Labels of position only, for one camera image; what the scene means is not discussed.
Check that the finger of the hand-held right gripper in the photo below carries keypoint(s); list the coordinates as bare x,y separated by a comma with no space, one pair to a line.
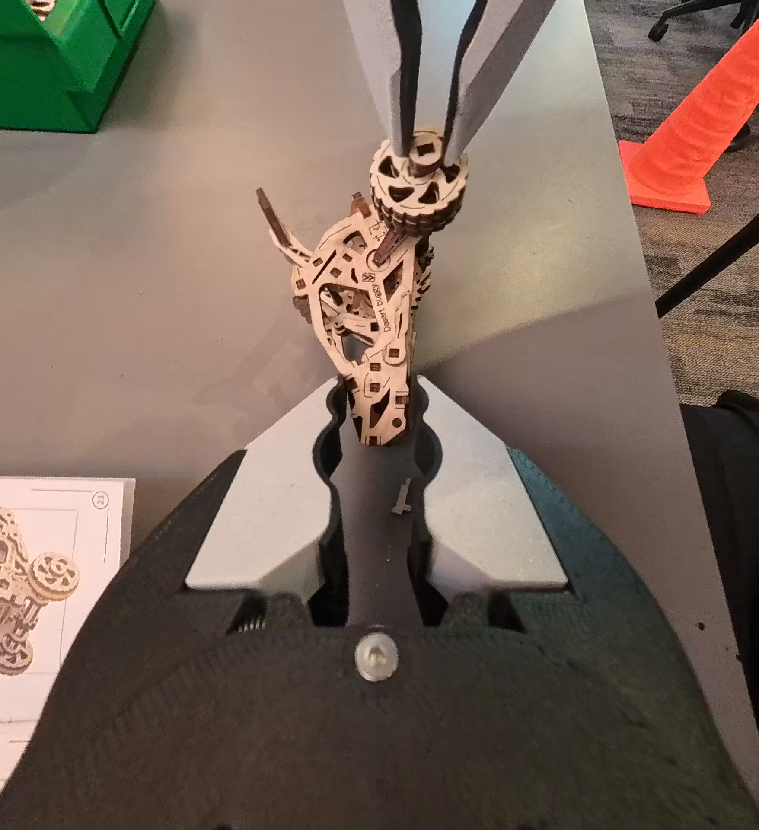
502,52
370,52

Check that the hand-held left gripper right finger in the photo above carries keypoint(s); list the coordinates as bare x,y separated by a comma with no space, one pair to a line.
490,512

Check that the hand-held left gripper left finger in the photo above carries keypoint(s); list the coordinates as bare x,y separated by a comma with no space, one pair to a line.
256,512

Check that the thick wooden wheel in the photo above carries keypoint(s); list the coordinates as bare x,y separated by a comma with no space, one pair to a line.
412,188

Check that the wooden buggy model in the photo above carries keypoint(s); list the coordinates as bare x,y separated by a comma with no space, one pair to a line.
366,389

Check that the wooden model parts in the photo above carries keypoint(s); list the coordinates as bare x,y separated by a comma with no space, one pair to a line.
41,6

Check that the small wooden pin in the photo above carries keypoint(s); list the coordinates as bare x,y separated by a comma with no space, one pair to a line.
402,498

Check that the office chair base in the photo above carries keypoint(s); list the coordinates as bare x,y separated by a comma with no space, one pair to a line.
671,16

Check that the instruction booklet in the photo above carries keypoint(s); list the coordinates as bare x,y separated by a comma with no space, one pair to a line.
62,506

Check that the orange traffic cone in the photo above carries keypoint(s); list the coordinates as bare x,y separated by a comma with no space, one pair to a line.
697,142

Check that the green plastic bin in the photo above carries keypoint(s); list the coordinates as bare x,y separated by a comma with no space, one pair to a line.
42,71

